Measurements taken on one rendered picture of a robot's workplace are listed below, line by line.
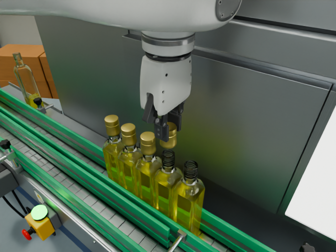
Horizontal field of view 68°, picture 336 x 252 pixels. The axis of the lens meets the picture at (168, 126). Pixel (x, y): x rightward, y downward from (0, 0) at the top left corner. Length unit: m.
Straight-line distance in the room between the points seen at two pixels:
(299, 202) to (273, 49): 0.34
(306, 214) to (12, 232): 1.05
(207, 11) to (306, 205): 0.48
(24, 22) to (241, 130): 4.14
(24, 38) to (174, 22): 4.35
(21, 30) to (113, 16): 4.31
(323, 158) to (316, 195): 0.10
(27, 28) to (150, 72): 4.14
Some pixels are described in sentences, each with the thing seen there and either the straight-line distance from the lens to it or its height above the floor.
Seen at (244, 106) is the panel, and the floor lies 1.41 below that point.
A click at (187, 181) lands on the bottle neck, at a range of 0.54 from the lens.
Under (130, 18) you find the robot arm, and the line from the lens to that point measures 0.27.
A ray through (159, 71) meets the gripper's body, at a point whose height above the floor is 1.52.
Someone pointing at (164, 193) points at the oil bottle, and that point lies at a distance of 0.60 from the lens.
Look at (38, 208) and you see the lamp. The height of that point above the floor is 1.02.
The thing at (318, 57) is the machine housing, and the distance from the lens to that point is 0.48.
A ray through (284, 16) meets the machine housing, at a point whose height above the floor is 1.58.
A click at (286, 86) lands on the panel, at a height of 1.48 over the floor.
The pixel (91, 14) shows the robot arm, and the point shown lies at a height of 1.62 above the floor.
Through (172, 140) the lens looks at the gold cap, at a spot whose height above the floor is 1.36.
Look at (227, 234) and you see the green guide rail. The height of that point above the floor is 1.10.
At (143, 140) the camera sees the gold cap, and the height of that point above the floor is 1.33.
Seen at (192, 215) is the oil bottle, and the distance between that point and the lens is 0.60.
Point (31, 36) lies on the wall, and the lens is 4.51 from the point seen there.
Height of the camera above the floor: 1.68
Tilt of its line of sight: 37 degrees down
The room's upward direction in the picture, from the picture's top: straight up
